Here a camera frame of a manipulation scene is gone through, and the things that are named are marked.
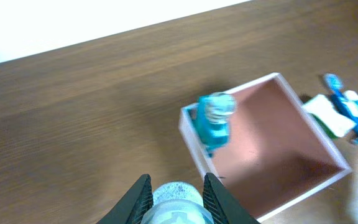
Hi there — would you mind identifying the green white soap packet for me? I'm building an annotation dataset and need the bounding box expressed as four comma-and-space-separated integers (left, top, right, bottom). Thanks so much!
302, 94, 356, 139

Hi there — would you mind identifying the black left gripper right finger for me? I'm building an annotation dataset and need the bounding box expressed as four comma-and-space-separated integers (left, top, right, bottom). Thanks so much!
202, 172, 260, 224

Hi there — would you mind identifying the clear gel bottle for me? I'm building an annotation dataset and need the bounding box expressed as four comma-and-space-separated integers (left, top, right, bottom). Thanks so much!
141, 181, 214, 224

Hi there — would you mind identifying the blue mouthwash bottle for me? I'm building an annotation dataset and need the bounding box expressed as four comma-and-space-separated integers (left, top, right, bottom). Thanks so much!
193, 92, 237, 157

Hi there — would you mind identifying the blue white toothbrush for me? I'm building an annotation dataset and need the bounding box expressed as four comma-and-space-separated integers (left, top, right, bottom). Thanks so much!
323, 73, 358, 134

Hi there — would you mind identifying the pink open box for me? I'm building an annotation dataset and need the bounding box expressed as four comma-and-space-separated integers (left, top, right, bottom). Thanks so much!
179, 73, 351, 222

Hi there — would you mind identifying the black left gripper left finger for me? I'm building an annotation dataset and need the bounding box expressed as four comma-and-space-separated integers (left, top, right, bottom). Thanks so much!
97, 174, 154, 224

